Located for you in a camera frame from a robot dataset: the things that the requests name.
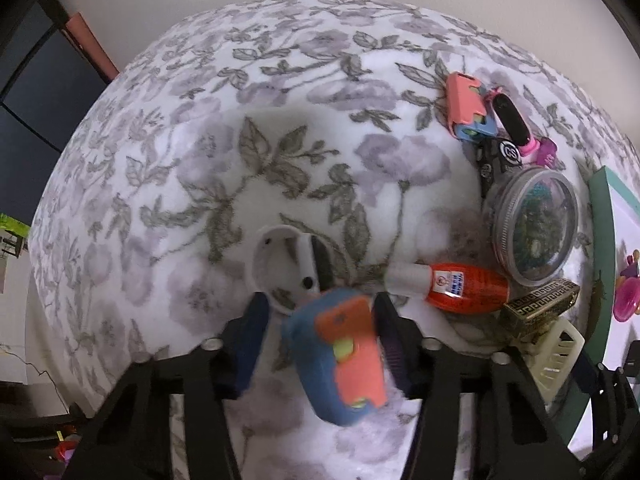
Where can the red glue bottle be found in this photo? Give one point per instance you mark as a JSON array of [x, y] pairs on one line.
[[465, 290]]

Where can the clear round bead jar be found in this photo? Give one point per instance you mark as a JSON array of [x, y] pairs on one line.
[[535, 225]]

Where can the purple plastic bar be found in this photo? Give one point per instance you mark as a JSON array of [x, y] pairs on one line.
[[547, 152]]

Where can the dark cabinet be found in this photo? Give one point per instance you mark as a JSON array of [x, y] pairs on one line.
[[30, 110]]

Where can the green printed item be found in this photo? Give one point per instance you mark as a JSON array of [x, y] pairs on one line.
[[10, 232]]

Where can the teal cardboard box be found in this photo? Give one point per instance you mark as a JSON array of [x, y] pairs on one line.
[[600, 240]]

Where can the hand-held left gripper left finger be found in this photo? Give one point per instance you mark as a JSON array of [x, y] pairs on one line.
[[250, 340]]

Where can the black toy car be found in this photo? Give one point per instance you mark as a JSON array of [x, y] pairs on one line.
[[507, 152]]

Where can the blue toy car orange roof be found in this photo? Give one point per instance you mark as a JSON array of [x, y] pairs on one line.
[[462, 100], [320, 360]]

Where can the pink toy figure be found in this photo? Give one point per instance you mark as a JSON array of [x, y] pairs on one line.
[[627, 305]]

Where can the gold patterned box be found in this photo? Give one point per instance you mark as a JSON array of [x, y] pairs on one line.
[[540, 305]]

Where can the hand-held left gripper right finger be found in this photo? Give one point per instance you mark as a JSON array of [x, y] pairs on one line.
[[392, 340]]

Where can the white smart watch band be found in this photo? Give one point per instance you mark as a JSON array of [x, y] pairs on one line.
[[305, 260]]

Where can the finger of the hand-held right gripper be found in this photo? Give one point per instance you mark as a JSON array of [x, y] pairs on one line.
[[586, 377]]

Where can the cream plastic basket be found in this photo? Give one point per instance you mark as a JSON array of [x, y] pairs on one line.
[[560, 350]]

